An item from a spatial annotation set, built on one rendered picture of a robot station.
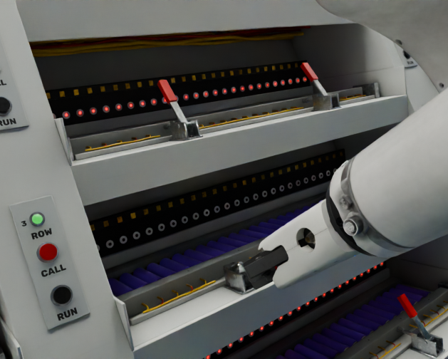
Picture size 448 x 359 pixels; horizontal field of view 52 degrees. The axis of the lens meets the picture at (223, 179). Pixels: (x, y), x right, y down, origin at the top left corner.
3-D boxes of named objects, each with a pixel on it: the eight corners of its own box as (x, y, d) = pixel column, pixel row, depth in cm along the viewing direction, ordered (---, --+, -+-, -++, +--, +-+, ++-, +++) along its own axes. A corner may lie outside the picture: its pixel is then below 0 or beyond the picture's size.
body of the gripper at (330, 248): (357, 270, 33) (277, 304, 42) (434, 229, 39) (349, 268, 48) (308, 180, 35) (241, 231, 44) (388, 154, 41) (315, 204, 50)
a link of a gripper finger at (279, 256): (247, 278, 40) (251, 279, 45) (327, 239, 40) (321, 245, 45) (241, 266, 40) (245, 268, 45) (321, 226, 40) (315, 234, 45)
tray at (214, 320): (455, 223, 80) (451, 169, 78) (140, 392, 46) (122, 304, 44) (360, 210, 96) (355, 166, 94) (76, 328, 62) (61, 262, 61)
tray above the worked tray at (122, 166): (409, 120, 82) (402, 40, 80) (79, 207, 49) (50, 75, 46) (323, 124, 99) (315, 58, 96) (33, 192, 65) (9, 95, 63)
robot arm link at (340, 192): (384, 265, 32) (356, 276, 34) (451, 229, 37) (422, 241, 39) (326, 161, 34) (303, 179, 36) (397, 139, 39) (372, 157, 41)
